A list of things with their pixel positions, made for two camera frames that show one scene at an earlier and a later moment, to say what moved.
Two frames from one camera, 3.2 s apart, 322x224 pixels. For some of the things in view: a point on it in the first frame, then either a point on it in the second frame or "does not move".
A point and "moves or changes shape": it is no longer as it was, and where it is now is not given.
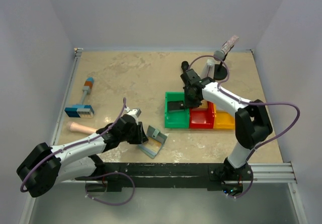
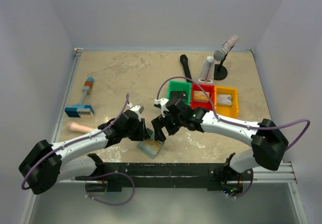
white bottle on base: x=209 y=69 does not move
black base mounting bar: x=214 y=176 does not move
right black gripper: x=189 y=99 to x=162 y=124
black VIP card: x=176 y=106 moves or changes shape
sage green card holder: x=156 y=139 does not move
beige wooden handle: x=76 y=127 does not move
